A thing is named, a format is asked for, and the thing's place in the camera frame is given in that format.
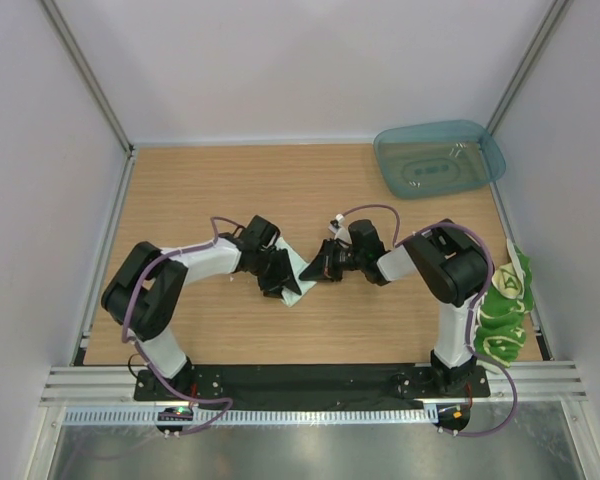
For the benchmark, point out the white slotted cable duct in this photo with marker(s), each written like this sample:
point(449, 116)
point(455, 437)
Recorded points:
point(179, 416)

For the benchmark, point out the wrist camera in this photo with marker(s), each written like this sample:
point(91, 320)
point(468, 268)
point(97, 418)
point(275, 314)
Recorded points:
point(365, 241)
point(258, 234)

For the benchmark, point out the light mint green towel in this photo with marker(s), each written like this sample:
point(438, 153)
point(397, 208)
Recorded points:
point(298, 264)

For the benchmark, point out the left aluminium frame post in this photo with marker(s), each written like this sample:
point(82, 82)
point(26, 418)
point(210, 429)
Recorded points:
point(85, 72)

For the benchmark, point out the aluminium front rail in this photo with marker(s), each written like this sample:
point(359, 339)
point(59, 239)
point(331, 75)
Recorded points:
point(113, 385)

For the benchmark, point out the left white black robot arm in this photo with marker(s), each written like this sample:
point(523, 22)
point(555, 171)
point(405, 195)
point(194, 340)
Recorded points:
point(143, 294)

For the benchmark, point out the aluminium frame post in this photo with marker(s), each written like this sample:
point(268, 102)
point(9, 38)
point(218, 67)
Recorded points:
point(530, 58)
point(85, 72)

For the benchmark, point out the right aluminium frame post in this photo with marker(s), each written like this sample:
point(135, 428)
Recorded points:
point(530, 58)

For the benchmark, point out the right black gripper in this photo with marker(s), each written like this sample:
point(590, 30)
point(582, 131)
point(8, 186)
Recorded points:
point(325, 263)

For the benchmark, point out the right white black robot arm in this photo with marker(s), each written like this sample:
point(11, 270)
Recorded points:
point(452, 265)

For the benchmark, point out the teal transparent plastic basin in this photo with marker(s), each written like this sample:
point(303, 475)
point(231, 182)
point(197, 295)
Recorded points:
point(439, 158)

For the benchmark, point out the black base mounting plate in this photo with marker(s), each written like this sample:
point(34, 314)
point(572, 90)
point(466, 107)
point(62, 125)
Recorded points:
point(319, 387)

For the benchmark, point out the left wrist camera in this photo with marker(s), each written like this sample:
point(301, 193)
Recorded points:
point(258, 234)

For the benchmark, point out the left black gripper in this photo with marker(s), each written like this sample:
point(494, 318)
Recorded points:
point(272, 287)

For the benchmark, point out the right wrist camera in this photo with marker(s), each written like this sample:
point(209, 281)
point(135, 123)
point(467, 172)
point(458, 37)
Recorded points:
point(365, 241)

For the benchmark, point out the green patterned towel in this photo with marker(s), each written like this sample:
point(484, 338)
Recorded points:
point(500, 334)

